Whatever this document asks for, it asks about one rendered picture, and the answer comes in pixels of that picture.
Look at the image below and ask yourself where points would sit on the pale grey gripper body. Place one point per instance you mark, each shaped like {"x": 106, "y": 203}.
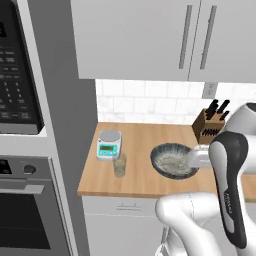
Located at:
{"x": 202, "y": 157}

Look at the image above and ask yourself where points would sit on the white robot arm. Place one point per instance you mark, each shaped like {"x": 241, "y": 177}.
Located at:
{"x": 200, "y": 213}

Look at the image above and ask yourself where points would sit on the dark blue speckled bowl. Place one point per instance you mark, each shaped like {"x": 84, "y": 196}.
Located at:
{"x": 170, "y": 161}

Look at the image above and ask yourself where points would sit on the glass of lemonade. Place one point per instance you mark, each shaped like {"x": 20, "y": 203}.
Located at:
{"x": 120, "y": 166}

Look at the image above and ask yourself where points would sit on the brown wooden knife block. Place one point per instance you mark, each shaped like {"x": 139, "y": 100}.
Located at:
{"x": 206, "y": 128}

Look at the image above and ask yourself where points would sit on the white teal kitchen scale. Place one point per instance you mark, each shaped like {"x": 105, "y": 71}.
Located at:
{"x": 109, "y": 146}

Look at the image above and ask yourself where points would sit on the white drawer front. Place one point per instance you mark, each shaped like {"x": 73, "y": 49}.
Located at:
{"x": 116, "y": 205}

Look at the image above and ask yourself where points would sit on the white lower cupboard door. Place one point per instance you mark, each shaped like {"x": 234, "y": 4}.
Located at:
{"x": 123, "y": 235}

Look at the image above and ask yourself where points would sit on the white cupboard door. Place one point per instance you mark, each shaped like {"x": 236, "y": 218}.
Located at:
{"x": 226, "y": 40}
{"x": 123, "y": 235}
{"x": 133, "y": 38}

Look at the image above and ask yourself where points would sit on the white upper cupboard door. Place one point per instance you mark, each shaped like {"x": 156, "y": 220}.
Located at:
{"x": 133, "y": 38}
{"x": 226, "y": 40}

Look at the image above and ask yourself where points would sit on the stainless steel oven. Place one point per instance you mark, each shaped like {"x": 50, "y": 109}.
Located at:
{"x": 30, "y": 206}

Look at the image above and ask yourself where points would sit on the black microwave oven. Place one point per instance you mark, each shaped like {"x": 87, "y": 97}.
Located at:
{"x": 15, "y": 66}

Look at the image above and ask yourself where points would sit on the grey wall socket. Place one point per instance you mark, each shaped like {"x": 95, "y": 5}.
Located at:
{"x": 209, "y": 90}

